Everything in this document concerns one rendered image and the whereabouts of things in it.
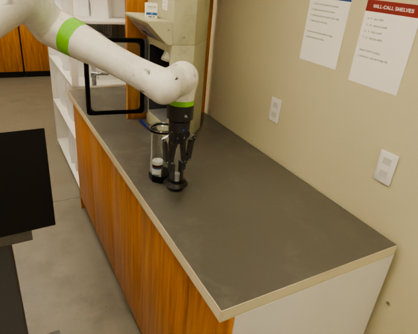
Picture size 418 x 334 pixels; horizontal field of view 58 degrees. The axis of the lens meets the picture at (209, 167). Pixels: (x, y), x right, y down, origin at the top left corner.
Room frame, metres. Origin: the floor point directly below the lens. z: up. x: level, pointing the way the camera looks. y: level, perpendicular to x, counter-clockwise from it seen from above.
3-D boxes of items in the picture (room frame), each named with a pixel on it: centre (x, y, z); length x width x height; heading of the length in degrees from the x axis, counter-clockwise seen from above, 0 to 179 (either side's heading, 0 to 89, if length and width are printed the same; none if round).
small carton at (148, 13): (1.82, 0.33, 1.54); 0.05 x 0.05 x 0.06; 17
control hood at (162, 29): (1.86, 0.35, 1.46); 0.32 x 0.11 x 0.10; 31
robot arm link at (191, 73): (1.24, 0.12, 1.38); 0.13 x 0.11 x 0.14; 161
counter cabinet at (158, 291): (1.77, 0.15, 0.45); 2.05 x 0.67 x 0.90; 31
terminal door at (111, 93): (1.95, 0.53, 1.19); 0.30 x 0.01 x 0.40; 114
